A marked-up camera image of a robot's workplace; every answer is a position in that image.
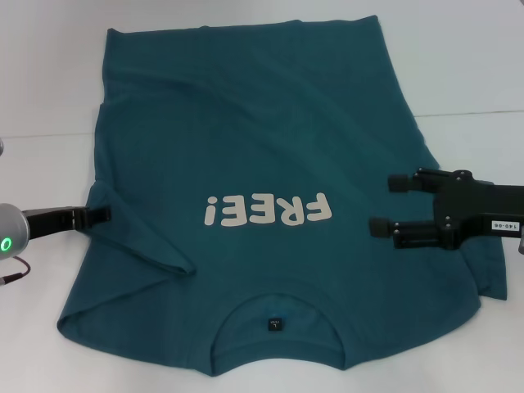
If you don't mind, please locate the left arm cable with connector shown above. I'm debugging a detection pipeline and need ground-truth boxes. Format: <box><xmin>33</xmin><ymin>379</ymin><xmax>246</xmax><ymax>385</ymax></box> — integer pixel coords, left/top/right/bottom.
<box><xmin>0</xmin><ymin>257</ymin><xmax>33</xmax><ymax>284</ymax></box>

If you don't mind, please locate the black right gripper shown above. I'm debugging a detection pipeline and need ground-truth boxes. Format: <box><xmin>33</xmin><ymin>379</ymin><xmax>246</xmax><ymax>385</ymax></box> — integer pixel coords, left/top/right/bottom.
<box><xmin>368</xmin><ymin>166</ymin><xmax>524</xmax><ymax>251</ymax></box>

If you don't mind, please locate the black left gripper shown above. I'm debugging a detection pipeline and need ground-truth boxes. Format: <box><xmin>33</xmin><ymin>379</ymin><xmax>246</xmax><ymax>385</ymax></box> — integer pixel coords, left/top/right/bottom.
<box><xmin>22</xmin><ymin>205</ymin><xmax>113</xmax><ymax>243</ymax></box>

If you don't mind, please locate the teal T-shirt with FREE print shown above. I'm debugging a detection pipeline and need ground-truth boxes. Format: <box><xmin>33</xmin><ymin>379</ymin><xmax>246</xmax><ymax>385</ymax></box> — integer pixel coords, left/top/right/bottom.
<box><xmin>56</xmin><ymin>15</ymin><xmax>508</xmax><ymax>368</ymax></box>

